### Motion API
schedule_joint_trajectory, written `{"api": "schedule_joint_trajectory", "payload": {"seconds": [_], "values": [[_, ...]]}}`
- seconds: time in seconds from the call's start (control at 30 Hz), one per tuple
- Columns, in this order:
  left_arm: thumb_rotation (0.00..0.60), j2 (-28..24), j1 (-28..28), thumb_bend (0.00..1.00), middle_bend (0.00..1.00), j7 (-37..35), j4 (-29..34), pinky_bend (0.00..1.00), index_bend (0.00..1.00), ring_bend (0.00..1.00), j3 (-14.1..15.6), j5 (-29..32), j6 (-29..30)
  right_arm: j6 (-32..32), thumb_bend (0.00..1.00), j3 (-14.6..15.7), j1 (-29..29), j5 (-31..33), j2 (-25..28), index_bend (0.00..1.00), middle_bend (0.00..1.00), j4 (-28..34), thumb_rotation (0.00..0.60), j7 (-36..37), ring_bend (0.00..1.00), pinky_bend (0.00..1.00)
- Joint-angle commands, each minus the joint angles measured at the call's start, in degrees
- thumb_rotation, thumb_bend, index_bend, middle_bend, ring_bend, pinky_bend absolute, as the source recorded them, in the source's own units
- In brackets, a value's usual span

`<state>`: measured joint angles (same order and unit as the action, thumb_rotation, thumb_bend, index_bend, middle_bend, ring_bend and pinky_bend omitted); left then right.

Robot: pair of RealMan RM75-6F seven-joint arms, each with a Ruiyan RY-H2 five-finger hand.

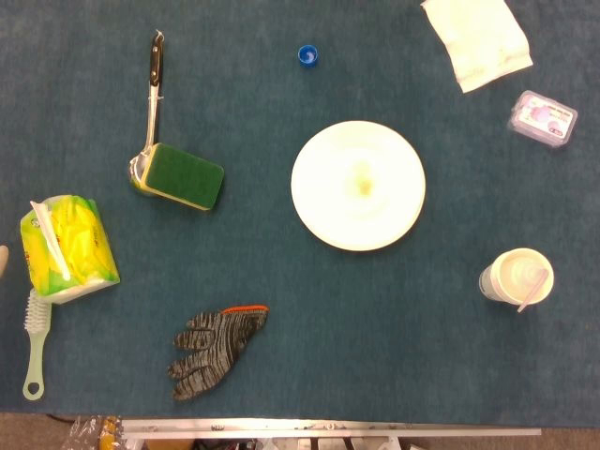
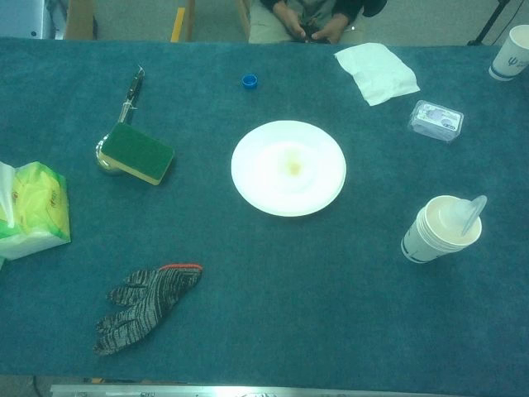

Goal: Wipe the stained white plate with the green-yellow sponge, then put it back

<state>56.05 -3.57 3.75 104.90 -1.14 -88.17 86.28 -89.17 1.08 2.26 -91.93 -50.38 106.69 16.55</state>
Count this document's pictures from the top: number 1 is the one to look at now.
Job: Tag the clear box purple label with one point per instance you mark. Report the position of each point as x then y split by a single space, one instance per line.
544 119

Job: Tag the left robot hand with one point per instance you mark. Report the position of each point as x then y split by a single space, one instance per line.
3 260

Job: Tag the white tissue sheet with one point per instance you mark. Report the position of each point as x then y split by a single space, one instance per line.
50 239

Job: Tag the green yellow sponge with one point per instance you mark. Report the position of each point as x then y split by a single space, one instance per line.
183 175

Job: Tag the white cup with spoon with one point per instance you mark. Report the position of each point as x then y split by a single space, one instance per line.
513 276

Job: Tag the pale green scrub brush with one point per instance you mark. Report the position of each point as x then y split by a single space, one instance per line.
35 347

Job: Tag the crumpled clear plastic bag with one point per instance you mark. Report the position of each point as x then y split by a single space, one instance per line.
89 431

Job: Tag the blue bottle cap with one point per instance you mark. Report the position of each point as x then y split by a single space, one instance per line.
308 56

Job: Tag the grey striped work glove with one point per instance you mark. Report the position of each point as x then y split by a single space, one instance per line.
211 347

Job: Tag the yellow green tissue pack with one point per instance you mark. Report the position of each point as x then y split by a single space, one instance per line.
86 239

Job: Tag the aluminium table edge rail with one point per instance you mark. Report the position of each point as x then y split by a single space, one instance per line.
328 425

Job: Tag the translucent plastic spoon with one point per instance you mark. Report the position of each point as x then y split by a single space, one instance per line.
534 290

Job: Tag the white paper napkin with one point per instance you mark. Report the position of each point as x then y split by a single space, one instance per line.
478 42

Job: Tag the white round plate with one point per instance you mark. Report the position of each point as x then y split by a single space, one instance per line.
358 220

